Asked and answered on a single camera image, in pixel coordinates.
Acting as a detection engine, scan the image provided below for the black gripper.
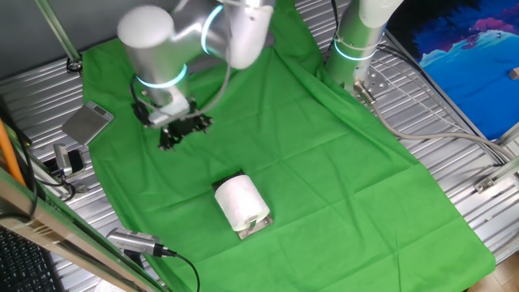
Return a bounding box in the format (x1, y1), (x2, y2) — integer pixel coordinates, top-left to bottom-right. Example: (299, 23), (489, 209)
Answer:
(157, 110), (214, 152)

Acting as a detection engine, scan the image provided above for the white toilet paper roll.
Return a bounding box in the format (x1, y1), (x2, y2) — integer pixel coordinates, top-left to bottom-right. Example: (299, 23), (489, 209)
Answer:
(213, 174), (272, 233)

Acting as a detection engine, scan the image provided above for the silver digital kitchen scale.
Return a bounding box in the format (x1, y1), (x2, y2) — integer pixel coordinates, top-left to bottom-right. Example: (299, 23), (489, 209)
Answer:
(60, 100), (115, 146)

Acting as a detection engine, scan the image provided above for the black smartphone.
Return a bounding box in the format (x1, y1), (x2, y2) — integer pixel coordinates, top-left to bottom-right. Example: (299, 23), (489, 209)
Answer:
(42, 148), (86, 176)

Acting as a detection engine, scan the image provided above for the gray clamp tool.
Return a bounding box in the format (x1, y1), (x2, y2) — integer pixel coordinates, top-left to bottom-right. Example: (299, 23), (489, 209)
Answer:
(54, 143), (74, 176)

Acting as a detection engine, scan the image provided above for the green cloth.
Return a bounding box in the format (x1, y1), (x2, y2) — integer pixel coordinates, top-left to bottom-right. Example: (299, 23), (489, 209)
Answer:
(80, 0), (496, 292)

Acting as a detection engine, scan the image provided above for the aluminium pole with black foot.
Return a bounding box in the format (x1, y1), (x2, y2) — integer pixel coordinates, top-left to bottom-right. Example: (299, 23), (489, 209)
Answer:
(34, 0), (84, 75)

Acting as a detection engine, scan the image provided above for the wooden desk edge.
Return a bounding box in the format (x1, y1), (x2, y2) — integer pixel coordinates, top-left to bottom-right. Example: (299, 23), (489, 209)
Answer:
(0, 168), (167, 292)

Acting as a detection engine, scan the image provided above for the orange pole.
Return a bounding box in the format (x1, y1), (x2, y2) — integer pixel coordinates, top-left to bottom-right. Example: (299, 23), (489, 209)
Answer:
(0, 118), (26, 187)

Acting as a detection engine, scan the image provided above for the black keyboard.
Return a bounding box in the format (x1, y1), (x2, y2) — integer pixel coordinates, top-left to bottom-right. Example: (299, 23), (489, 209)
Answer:
(0, 226), (64, 292)

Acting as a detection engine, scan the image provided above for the blue abstract poster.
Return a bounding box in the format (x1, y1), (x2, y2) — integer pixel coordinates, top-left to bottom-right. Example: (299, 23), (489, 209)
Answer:
(387, 0), (519, 141)

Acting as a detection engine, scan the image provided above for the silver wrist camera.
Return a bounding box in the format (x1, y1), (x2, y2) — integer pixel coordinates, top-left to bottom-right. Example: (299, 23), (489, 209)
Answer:
(148, 101), (191, 127)

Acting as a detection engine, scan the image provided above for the black cable plug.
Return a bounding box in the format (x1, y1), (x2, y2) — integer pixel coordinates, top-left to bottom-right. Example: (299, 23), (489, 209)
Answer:
(131, 101), (153, 127)

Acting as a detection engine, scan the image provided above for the silver ribbed camera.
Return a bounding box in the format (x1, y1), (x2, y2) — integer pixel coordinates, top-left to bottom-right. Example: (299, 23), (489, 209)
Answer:
(105, 226), (178, 259)

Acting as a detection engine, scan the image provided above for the black camera cable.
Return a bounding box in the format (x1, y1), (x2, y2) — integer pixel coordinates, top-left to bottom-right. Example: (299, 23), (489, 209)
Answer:
(161, 247), (202, 292)

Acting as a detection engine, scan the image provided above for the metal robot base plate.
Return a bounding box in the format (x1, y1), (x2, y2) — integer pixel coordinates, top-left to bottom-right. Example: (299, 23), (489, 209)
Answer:
(354, 67), (391, 98)

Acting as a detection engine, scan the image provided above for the thick grey base cable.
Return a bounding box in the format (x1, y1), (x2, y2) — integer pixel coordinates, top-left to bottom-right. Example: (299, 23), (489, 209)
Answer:
(352, 80), (518, 163)

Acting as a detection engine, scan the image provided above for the aluminium profile rail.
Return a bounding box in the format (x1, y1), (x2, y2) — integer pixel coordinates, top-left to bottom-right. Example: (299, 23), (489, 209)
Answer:
(473, 156), (519, 195)

